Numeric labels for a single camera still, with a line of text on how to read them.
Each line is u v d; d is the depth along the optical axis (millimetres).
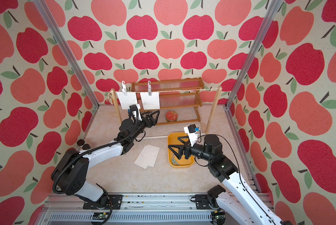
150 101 728
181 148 571
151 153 941
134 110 698
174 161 882
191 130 585
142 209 735
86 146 862
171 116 1083
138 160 903
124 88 656
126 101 715
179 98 1196
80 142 877
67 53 877
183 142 701
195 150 594
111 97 662
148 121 717
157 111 746
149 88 653
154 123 718
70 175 442
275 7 693
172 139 995
